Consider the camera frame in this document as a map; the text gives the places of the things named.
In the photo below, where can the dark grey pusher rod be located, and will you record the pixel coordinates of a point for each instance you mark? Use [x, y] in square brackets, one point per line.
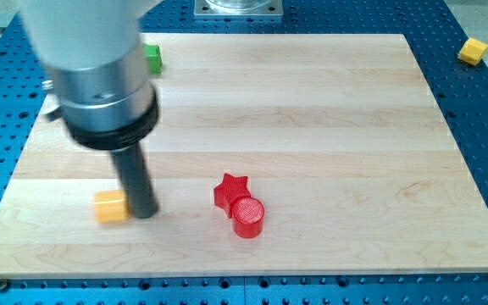
[131, 168]

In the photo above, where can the red star block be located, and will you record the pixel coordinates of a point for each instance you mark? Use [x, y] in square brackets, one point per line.
[229, 191]

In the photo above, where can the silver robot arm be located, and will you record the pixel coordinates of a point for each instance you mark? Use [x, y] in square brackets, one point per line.
[93, 54]

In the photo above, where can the yellow heart block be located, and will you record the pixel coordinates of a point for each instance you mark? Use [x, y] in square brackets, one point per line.
[111, 206]

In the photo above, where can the green cube block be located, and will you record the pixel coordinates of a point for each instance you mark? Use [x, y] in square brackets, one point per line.
[154, 59]

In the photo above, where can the red cylinder block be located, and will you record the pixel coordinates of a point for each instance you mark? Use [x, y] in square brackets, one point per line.
[247, 217]

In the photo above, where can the wooden board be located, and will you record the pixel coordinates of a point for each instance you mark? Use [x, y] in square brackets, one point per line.
[340, 137]

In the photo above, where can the yellow block off board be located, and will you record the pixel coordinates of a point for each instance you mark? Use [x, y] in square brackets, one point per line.
[472, 51]

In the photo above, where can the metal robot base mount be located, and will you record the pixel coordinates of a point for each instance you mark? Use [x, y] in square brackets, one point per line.
[218, 8]

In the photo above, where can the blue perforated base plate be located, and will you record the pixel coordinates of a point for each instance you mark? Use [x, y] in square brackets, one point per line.
[434, 34]

